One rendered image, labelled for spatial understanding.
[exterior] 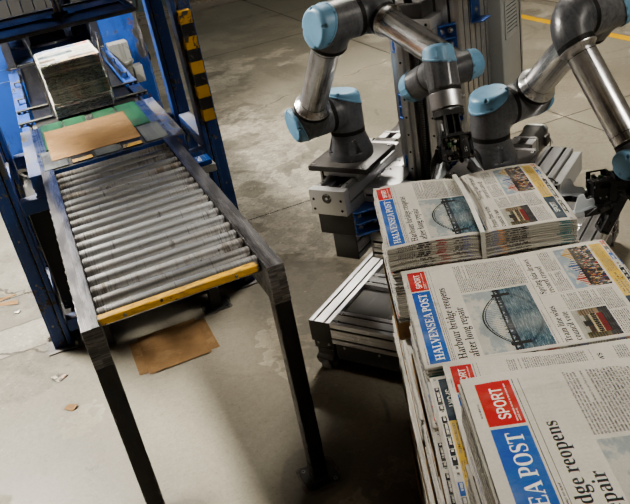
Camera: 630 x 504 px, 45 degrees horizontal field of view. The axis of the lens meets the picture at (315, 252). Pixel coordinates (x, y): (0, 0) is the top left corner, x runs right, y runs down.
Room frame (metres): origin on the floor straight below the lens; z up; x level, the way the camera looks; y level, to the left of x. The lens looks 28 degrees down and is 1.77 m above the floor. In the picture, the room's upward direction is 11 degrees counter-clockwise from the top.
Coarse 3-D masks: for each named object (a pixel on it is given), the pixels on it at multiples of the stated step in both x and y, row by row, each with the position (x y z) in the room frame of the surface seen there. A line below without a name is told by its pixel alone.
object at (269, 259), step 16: (176, 144) 2.94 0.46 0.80; (192, 160) 2.72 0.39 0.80; (192, 176) 2.57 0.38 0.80; (208, 176) 2.53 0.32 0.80; (208, 192) 2.38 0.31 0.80; (224, 208) 2.22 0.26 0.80; (240, 224) 2.08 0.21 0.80; (256, 240) 1.96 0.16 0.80; (256, 256) 1.87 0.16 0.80; (272, 256) 1.84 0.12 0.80; (272, 272) 1.79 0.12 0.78; (272, 288) 1.78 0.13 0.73; (288, 288) 1.80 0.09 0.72
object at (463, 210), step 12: (444, 180) 1.56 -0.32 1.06; (468, 180) 1.53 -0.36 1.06; (456, 192) 1.49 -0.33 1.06; (468, 192) 1.48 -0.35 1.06; (456, 204) 1.43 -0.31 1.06; (480, 204) 1.41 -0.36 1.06; (468, 216) 1.36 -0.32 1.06; (480, 216) 1.35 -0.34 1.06; (468, 228) 1.31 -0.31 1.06; (492, 228) 1.30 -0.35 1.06; (468, 240) 1.29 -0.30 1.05; (480, 240) 1.29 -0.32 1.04; (492, 240) 1.29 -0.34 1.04; (468, 252) 1.29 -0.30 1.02; (480, 252) 1.29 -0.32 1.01; (492, 252) 1.29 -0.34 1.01
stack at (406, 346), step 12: (396, 336) 1.66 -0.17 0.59; (396, 348) 1.71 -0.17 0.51; (408, 348) 1.27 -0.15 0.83; (408, 360) 1.38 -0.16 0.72; (408, 372) 1.39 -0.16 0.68; (408, 384) 1.45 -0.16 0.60; (408, 396) 1.45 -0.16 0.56; (420, 408) 1.21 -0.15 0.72; (420, 420) 1.19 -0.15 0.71; (420, 432) 1.27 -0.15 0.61; (420, 444) 1.25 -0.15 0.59; (420, 456) 1.26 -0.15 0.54; (432, 456) 1.07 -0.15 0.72; (420, 468) 1.40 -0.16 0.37; (432, 468) 1.07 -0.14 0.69; (420, 480) 1.56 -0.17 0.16; (432, 480) 1.09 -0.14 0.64; (420, 492) 1.54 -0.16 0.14; (432, 492) 1.10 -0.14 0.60
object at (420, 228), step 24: (384, 192) 1.54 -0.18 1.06; (408, 192) 1.52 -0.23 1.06; (432, 192) 1.50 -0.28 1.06; (384, 216) 1.43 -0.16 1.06; (408, 216) 1.41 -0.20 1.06; (432, 216) 1.39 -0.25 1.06; (456, 216) 1.37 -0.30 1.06; (384, 240) 1.35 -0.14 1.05; (408, 240) 1.31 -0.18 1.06; (432, 240) 1.29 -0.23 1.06; (456, 240) 1.29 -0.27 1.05; (408, 264) 1.30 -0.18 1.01; (432, 264) 1.30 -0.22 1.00; (408, 312) 1.30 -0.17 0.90
